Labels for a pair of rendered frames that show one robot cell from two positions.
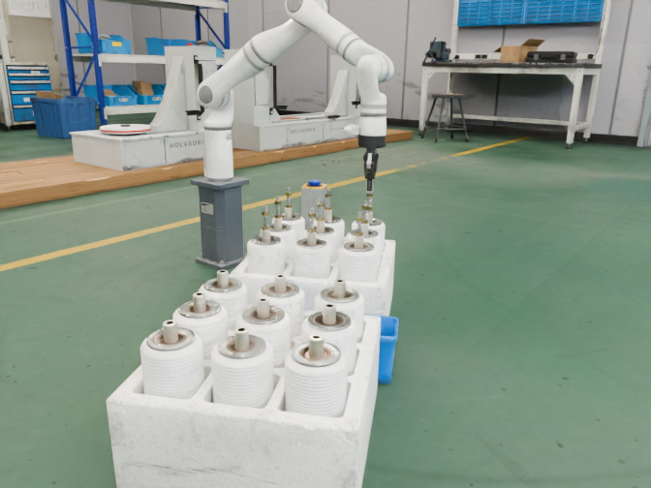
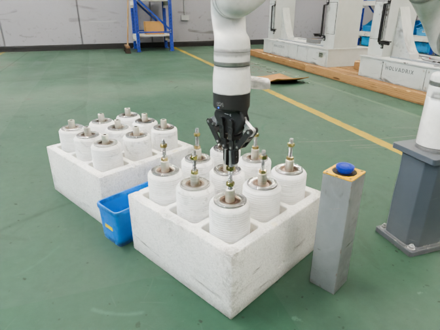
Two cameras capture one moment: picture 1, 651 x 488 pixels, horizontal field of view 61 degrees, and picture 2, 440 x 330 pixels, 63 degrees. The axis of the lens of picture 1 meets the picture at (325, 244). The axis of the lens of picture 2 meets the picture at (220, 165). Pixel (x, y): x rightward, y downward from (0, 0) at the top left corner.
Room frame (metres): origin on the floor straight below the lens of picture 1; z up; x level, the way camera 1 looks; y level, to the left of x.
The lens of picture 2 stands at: (1.90, -0.73, 0.65)
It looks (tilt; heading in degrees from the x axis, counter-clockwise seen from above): 23 degrees down; 124
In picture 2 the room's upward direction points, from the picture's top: straight up
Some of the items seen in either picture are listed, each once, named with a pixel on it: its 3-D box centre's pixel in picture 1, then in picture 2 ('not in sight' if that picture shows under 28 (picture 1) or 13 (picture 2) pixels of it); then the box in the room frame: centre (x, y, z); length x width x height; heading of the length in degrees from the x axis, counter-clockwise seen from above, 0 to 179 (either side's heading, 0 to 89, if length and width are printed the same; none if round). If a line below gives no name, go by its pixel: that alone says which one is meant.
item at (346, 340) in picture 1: (328, 367); (91, 159); (0.86, -0.01, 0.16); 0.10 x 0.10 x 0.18
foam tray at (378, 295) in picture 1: (320, 286); (226, 220); (1.42, 0.01, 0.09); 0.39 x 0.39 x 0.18; 80
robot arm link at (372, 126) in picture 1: (365, 122); (238, 74); (1.52, -0.10, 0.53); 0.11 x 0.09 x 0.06; 80
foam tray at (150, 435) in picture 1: (264, 394); (122, 167); (0.88, 0.11, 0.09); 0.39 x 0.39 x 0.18; 80
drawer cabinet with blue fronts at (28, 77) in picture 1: (20, 95); not in sight; (6.23, 3.38, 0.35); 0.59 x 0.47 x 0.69; 52
